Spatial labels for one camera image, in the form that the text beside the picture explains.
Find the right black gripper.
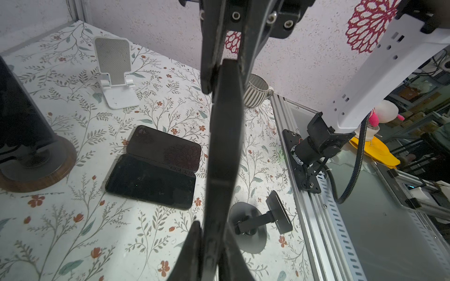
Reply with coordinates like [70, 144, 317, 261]
[199, 0, 315, 94]

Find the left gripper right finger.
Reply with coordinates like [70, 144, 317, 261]
[218, 226, 254, 281]

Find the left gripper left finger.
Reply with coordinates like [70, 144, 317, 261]
[168, 221, 202, 281]

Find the black phone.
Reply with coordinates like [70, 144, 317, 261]
[105, 154, 196, 210]
[1, 59, 57, 163]
[127, 125, 202, 173]
[201, 59, 244, 281]

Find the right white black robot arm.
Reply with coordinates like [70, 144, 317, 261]
[199, 1, 450, 167]

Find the front right black stand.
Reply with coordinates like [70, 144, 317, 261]
[228, 190, 293, 254]

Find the white folding phone stand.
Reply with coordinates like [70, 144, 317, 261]
[94, 36, 139, 110]

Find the wooden base stand centre-right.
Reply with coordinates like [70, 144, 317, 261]
[1, 137, 77, 193]

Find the striped ceramic mug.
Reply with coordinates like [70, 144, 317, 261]
[243, 74, 274, 108]

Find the yellow pink toy outside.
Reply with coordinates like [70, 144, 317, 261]
[364, 100, 405, 169]

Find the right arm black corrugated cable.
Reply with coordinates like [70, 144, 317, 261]
[325, 112, 370, 205]

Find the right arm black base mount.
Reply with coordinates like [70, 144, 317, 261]
[281, 129, 326, 194]

